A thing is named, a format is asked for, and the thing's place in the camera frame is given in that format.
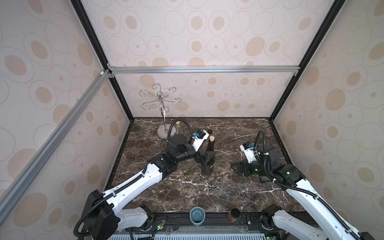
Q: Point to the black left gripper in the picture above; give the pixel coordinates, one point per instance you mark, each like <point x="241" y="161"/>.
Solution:
<point x="204" y="159"/>

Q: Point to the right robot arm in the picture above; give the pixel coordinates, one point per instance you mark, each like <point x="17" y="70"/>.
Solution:
<point x="263" y="161"/>

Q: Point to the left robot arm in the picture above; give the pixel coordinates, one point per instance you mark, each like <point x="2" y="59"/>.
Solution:
<point x="155" y="170"/>

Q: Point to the left diagonal aluminium rail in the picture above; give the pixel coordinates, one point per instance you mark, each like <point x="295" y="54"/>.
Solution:
<point x="24" y="180"/>

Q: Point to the horizontal aluminium rail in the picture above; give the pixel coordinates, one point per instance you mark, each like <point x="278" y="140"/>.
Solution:
<point x="205" y="70"/>

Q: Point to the chrome glass holder stand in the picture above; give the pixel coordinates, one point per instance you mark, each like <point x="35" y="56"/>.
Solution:
<point x="165" y="130"/>

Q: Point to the tall clear corked bottle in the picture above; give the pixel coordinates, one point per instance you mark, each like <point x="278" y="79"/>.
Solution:
<point x="178" y="127"/>

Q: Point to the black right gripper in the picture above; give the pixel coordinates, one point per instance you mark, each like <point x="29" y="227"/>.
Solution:
<point x="244" y="168"/>

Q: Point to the small brown black cup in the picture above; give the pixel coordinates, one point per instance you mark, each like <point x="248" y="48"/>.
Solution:
<point x="233" y="215"/>

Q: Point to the blue grey ceramic cup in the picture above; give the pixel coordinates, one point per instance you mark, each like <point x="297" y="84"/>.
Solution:
<point x="197" y="216"/>

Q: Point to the dark green wine bottle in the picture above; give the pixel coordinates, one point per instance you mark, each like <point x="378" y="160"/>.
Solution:
<point x="207" y="168"/>

